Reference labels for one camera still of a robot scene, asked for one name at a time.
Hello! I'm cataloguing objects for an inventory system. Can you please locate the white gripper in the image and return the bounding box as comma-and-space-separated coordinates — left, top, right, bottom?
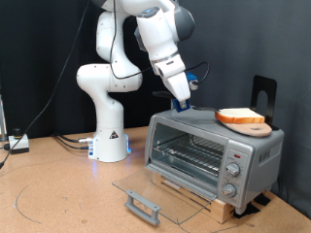
153, 52, 192, 111

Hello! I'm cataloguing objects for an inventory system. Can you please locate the wooden slatted crate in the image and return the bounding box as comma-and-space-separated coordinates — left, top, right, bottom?
152, 171, 236, 224

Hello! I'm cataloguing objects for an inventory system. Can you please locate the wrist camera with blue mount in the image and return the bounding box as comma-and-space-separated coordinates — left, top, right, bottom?
186, 72, 199, 91

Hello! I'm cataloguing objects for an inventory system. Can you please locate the round wooden cutting board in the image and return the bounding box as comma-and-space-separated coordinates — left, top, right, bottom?
220, 119, 273, 138

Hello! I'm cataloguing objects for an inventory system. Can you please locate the slice of white bread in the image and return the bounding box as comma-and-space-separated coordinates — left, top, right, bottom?
215, 108, 265, 124

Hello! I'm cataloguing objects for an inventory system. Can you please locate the vertical aluminium pole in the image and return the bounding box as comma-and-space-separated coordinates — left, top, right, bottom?
170, 0, 180, 110

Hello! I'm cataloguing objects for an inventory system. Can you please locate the silver oven knob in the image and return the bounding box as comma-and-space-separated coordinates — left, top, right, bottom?
225, 161, 242, 178
221, 183, 238, 198

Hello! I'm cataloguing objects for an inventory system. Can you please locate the thin aluminium frame post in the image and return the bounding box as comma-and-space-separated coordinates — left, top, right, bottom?
0, 95, 8, 143

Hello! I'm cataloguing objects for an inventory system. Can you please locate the black metal bookend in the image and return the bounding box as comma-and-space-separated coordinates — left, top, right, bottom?
250, 75, 280, 131

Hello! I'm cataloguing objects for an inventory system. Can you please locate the black camera cable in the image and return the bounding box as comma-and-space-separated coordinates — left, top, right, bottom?
109, 0, 211, 85

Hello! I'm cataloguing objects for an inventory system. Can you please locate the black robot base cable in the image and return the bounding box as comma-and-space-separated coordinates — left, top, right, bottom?
52, 131, 95, 144
55, 137, 91, 150

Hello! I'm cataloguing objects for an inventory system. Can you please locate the long black hanging cable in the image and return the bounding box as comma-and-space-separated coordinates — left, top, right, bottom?
0, 0, 91, 169

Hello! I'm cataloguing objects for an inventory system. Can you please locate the white power adapter box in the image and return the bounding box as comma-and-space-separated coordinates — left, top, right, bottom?
8, 127, 30, 155

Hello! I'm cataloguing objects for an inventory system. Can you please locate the black foam pad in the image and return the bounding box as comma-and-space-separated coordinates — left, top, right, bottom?
254, 192, 272, 207
232, 202, 261, 219

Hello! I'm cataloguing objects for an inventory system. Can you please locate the silver toaster oven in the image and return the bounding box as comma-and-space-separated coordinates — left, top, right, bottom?
144, 107, 286, 215

